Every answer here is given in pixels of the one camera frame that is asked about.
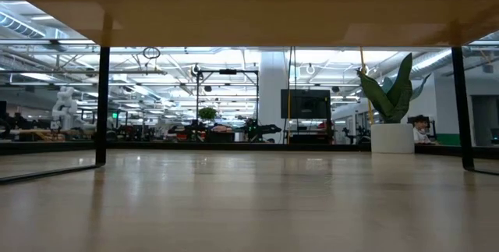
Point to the black background robot arm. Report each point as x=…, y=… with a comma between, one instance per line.
x=261, y=129

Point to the wooden background work table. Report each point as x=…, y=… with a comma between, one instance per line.
x=218, y=137

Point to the person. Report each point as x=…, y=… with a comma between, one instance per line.
x=421, y=133

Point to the black aluminium station frame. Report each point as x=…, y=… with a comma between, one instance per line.
x=156, y=147

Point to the silver ventilation duct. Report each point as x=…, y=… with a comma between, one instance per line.
x=436, y=62

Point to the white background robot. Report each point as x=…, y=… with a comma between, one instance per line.
x=65, y=107

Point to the green plant in white pot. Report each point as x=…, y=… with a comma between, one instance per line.
x=391, y=139

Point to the small bushy green plant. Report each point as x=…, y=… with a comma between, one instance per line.
x=207, y=113

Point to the wooden shelf with black legs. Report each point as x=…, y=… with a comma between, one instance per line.
x=249, y=6

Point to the black background rig frame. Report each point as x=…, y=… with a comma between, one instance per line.
x=228, y=72

